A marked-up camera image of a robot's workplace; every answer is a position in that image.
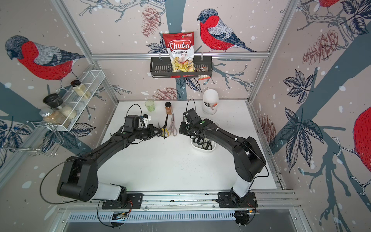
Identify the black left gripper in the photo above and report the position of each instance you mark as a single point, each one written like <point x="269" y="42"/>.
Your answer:
<point x="151" y="133"/>

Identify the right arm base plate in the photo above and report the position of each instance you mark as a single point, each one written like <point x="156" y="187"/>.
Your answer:
<point x="232" y="200"/>

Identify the spice jar black lid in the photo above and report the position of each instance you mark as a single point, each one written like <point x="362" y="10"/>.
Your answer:
<point x="80" y="89"/>

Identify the green plastic cup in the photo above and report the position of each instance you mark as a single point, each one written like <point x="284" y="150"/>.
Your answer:
<point x="150" y="105"/>

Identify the white plastic storage box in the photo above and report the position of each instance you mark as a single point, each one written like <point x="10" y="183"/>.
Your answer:
<point x="204" y="130"/>

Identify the white round container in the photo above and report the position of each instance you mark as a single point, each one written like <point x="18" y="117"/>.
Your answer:
<point x="210" y="101"/>

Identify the pink kitchen scissors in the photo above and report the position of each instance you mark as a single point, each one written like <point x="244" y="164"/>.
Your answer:
<point x="172" y="128"/>

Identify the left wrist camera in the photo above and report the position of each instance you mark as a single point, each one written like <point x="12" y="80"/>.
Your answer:
<point x="132" y="122"/>

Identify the black wire wall basket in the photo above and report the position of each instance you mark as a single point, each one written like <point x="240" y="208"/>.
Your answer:
<point x="166" y="68"/>

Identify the black grinder jar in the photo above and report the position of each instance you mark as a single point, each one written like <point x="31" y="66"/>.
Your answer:
<point x="56" y="102"/>

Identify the white wire spice shelf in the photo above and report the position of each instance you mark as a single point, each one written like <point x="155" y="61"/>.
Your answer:
<point x="92" y="80"/>

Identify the small snack packet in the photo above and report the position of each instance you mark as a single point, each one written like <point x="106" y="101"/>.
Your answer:
<point x="204" y="76"/>

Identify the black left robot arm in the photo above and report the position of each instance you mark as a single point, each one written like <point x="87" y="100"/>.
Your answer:
<point x="79" y="177"/>

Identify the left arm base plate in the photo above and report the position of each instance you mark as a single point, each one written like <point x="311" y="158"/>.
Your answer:
<point x="125" y="201"/>

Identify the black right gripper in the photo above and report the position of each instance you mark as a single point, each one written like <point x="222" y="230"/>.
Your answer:
<point x="181" y="128"/>

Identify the red Chuba chips bag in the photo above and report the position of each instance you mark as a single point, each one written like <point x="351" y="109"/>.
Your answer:
<point x="180" y="47"/>

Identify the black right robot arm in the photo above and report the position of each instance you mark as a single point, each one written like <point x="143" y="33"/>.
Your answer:
<point x="247" y="156"/>

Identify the brown spice bottle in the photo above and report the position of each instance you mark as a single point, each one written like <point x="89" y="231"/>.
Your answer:
<point x="168" y="108"/>

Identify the black scissors in box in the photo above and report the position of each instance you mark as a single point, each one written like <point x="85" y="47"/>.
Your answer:
<point x="203" y="143"/>

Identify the spice jar silver lid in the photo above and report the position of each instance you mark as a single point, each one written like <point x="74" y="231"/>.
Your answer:
<point x="51" y="116"/>

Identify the yellow handled scissors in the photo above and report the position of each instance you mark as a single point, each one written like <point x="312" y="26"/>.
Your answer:
<point x="164" y="133"/>

